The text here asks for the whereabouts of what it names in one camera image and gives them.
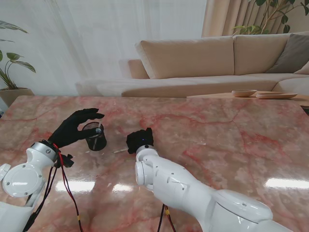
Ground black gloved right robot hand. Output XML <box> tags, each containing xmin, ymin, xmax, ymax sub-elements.
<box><xmin>126</xmin><ymin>127</ymin><xmax>155</xmax><ymax>155</ymax></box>

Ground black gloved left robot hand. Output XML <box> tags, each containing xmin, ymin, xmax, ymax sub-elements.
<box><xmin>48</xmin><ymin>108</ymin><xmax>106</xmax><ymax>149</ymax></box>

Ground black mesh brush holder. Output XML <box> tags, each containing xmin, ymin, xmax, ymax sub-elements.
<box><xmin>82</xmin><ymin>122</ymin><xmax>107</xmax><ymax>152</ymax></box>

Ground beige plant pot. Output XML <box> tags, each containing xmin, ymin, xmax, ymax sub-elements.
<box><xmin>0</xmin><ymin>87</ymin><xmax>35</xmax><ymax>108</ymax></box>

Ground large-leaf green houseplant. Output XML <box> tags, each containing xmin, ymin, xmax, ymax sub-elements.
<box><xmin>0</xmin><ymin>20</ymin><xmax>36</xmax><ymax>90</ymax></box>

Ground beige sectional sofa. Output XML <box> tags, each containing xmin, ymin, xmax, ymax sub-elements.
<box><xmin>75</xmin><ymin>31</ymin><xmax>309</xmax><ymax>98</ymax></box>

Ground light wooden coffee table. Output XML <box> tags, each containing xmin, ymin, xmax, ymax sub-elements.
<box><xmin>186</xmin><ymin>92</ymin><xmax>309</xmax><ymax>108</ymax></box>

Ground sheer white curtain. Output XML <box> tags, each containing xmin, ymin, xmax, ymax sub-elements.
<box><xmin>0</xmin><ymin>0</ymin><xmax>208</xmax><ymax>96</ymax></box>

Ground light wooden bowl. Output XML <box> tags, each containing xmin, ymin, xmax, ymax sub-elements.
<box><xmin>231</xmin><ymin>89</ymin><xmax>258</xmax><ymax>98</ymax></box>

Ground shallow wooden tray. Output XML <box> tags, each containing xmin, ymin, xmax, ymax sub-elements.
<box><xmin>255</xmin><ymin>92</ymin><xmax>298</xmax><ymax>100</ymax></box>

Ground beige pleated curtain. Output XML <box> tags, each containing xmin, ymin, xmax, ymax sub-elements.
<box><xmin>201</xmin><ymin>0</ymin><xmax>309</xmax><ymax>38</ymax></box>

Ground grey sofa cushion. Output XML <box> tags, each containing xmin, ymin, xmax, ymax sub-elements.
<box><xmin>265</xmin><ymin>33</ymin><xmax>309</xmax><ymax>74</ymax></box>

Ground tall branching green plant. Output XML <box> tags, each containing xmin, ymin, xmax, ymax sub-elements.
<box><xmin>232</xmin><ymin>0</ymin><xmax>309</xmax><ymax>36</ymax></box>

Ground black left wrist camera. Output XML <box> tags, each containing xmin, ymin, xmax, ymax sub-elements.
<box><xmin>59</xmin><ymin>153</ymin><xmax>74</xmax><ymax>169</ymax></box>

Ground red and black left arm cables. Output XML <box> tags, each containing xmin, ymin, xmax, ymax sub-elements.
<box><xmin>21</xmin><ymin>144</ymin><xmax>84</xmax><ymax>232</ymax></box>

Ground red and black arm cables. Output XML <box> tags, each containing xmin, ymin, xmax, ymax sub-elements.
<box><xmin>21</xmin><ymin>144</ymin><xmax>84</xmax><ymax>232</ymax></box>
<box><xmin>157</xmin><ymin>204</ymin><xmax>177</xmax><ymax>232</ymax></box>

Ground red and black right arm cables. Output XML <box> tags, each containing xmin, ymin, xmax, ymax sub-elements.
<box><xmin>157</xmin><ymin>204</ymin><xmax>177</xmax><ymax>232</ymax></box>

